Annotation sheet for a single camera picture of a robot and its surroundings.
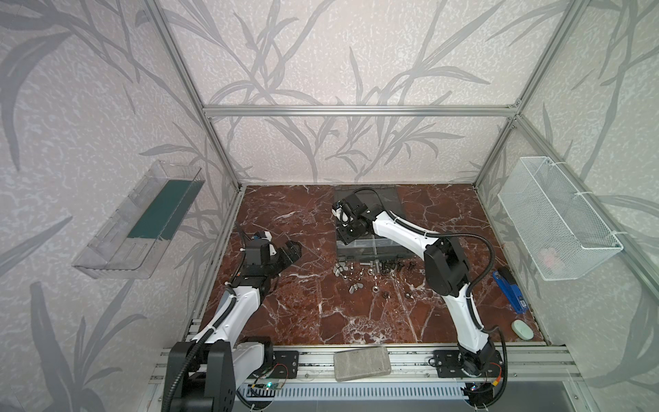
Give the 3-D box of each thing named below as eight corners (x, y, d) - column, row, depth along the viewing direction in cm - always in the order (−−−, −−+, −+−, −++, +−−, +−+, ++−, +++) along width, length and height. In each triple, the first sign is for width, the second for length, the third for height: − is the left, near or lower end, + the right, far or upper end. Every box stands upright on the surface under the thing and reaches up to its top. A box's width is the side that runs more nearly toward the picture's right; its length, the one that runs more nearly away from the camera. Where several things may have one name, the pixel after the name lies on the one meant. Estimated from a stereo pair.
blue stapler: (515, 314, 85) (523, 309, 81) (491, 274, 94) (498, 268, 90) (523, 312, 86) (531, 307, 82) (499, 273, 95) (506, 266, 91)
